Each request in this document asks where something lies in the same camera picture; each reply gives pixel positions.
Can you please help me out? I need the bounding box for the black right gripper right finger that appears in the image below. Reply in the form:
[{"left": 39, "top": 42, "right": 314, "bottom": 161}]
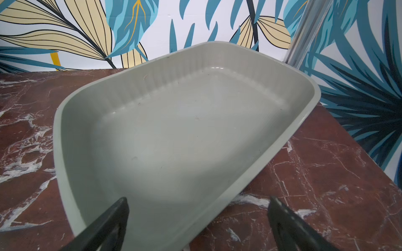
[{"left": 268, "top": 196, "right": 338, "bottom": 251}]

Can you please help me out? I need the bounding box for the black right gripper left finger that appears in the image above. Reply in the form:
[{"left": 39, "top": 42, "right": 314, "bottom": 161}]
[{"left": 62, "top": 197, "right": 129, "bottom": 251}]

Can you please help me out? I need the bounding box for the grey-green plastic storage tray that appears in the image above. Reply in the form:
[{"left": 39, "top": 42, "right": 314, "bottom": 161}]
[{"left": 53, "top": 41, "right": 321, "bottom": 251}]

